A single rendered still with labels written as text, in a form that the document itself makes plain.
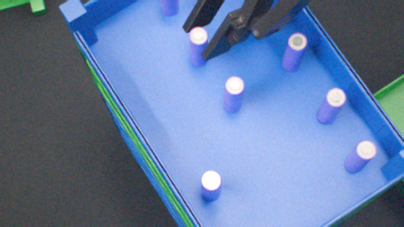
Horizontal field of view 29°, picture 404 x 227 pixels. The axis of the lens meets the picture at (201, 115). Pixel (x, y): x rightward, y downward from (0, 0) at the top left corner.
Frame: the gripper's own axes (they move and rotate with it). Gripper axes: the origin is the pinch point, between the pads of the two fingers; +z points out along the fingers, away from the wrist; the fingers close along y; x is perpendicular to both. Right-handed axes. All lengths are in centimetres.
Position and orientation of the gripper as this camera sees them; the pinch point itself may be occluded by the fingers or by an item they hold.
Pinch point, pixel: (218, 19)
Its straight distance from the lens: 70.7
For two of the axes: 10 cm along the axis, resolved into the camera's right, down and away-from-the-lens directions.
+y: -5.4, -8.1, 2.2
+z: -3.4, 4.6, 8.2
